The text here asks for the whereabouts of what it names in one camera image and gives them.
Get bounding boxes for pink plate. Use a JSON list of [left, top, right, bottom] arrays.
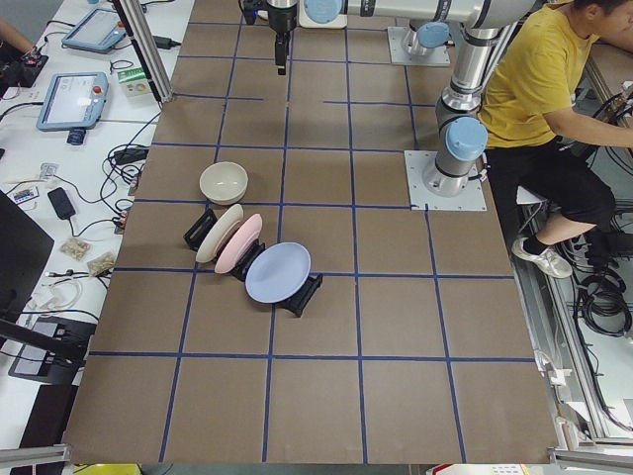
[[214, 214, 263, 274]]

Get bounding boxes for black dish rack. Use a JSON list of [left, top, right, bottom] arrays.
[[183, 209, 322, 318]]

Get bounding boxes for cream ceramic bowl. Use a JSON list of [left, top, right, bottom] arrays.
[[199, 161, 248, 206]]

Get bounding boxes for black smartphone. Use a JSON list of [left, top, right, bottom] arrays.
[[47, 187, 76, 220]]

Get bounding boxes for black power adapter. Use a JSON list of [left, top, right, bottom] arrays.
[[113, 146, 148, 166]]

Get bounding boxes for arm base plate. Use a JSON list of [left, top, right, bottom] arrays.
[[387, 27, 451, 67], [404, 150, 487, 212]]

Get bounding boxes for blue plate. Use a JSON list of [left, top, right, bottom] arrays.
[[245, 242, 312, 304]]

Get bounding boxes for cream plate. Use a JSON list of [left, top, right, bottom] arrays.
[[196, 204, 243, 263]]

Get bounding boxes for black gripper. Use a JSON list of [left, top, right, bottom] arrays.
[[266, 0, 298, 75]]

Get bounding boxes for aluminium frame post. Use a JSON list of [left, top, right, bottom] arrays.
[[113, 0, 173, 104]]

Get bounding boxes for bag of small parts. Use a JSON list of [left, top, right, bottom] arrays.
[[59, 237, 92, 261]]

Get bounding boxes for green white box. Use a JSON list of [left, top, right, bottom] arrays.
[[117, 67, 151, 97]]

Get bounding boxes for near teach pendant tablet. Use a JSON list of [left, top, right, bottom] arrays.
[[37, 72, 109, 132]]

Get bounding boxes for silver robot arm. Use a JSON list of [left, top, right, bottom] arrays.
[[422, 24, 515, 198], [241, 1, 533, 94]]

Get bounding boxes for teach pendant tablet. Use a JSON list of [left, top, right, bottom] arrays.
[[37, 72, 109, 132], [61, 8, 127, 53]]

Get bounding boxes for black monitor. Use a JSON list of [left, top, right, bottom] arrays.
[[0, 193, 54, 323]]

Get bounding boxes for far teach pendant tablet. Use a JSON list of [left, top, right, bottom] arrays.
[[61, 8, 127, 53]]

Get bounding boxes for person in yellow shirt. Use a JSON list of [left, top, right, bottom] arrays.
[[479, 1, 632, 278]]

